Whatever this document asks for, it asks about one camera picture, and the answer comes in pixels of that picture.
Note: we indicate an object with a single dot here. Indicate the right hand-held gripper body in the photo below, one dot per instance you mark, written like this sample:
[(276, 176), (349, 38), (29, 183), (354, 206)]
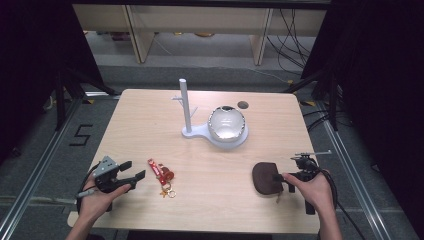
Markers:
[(306, 165)]

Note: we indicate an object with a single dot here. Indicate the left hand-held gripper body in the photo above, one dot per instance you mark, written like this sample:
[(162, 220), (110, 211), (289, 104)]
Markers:
[(106, 173)]

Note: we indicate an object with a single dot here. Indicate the brown leather pouch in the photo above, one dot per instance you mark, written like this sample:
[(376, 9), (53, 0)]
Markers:
[(263, 178)]

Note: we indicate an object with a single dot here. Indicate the person's right hand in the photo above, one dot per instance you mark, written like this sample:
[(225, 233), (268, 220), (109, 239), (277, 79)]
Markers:
[(316, 193)]

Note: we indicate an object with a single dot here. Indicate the person's left hand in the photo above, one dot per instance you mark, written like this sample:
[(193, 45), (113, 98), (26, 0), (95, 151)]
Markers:
[(95, 205)]

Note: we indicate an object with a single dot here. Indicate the black metal stand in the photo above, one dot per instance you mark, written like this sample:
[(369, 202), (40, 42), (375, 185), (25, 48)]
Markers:
[(332, 100), (60, 100)]

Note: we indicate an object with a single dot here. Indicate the shiny silver bowl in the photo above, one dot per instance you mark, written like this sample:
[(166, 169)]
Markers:
[(226, 124)]

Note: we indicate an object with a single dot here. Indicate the white stand with pole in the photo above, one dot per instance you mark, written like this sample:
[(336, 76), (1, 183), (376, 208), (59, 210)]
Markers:
[(185, 106)]

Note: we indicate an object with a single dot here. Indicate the black curtain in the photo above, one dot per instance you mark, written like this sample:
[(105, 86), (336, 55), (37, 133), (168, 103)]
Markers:
[(33, 66), (380, 100)]

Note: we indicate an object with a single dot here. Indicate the beige wooden desk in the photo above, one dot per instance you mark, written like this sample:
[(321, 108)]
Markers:
[(200, 18)]

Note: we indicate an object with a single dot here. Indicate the aluminium floor rail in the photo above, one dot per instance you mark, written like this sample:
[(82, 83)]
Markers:
[(36, 170), (353, 180)]

